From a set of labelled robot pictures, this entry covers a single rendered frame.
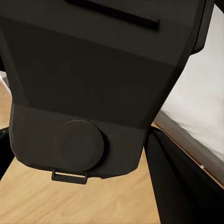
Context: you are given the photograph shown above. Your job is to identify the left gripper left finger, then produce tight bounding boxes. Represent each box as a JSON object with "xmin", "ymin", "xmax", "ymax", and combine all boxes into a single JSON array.
[{"xmin": 0, "ymin": 127, "xmax": 15, "ymax": 180}]

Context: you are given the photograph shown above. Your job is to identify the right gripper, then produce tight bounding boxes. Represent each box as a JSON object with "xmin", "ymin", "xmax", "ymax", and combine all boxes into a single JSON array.
[{"xmin": 215, "ymin": 0, "xmax": 224, "ymax": 13}]

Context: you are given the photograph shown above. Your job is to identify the digital camera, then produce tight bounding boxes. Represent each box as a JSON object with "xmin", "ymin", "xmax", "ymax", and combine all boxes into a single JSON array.
[{"xmin": 0, "ymin": 0, "xmax": 215, "ymax": 185}]

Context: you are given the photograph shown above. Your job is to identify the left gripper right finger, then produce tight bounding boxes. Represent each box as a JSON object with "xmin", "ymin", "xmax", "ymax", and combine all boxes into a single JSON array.
[{"xmin": 143, "ymin": 126, "xmax": 224, "ymax": 224}]

